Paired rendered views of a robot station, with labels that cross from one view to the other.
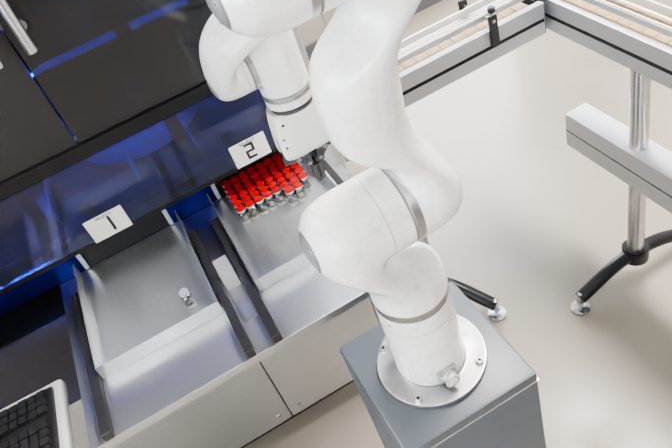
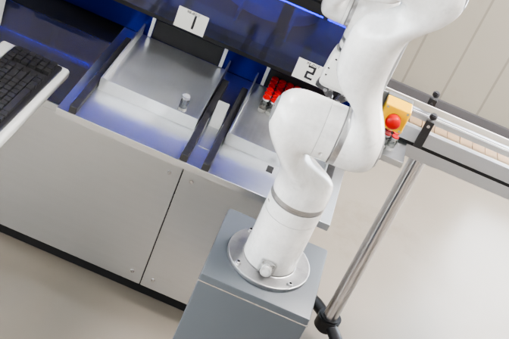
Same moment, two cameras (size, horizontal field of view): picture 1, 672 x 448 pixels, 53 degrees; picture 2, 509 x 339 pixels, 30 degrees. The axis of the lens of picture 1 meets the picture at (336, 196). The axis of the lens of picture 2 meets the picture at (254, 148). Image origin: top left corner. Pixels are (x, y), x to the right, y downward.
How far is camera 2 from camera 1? 104 cm
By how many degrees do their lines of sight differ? 12
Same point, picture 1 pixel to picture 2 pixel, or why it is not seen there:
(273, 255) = (253, 138)
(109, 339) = (120, 76)
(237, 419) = (108, 237)
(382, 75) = (382, 47)
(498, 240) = not seen: outside the picture
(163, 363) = (135, 115)
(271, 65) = not seen: hidden behind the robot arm
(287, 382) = (163, 253)
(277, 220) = not seen: hidden behind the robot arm
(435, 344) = (279, 236)
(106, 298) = (142, 59)
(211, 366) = (157, 142)
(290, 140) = (332, 72)
